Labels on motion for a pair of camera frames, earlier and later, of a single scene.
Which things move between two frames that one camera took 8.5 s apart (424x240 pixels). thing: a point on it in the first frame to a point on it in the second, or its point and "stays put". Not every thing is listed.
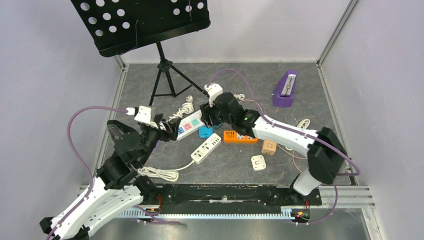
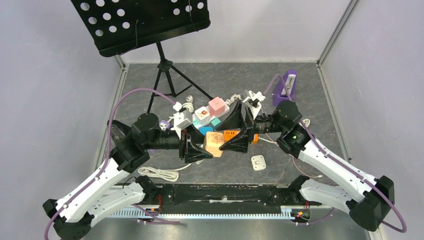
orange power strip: x=232 y=137 stays put
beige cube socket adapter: x=268 y=147 to x=213 y=140
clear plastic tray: x=114 y=133 stays put
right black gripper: x=209 y=113 to x=249 y=125
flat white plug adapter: x=258 y=162 stays put
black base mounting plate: x=184 y=195 stays put
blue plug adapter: x=205 y=132 stays put
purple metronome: x=283 y=94 stays put
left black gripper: x=172 y=126 to x=191 y=153
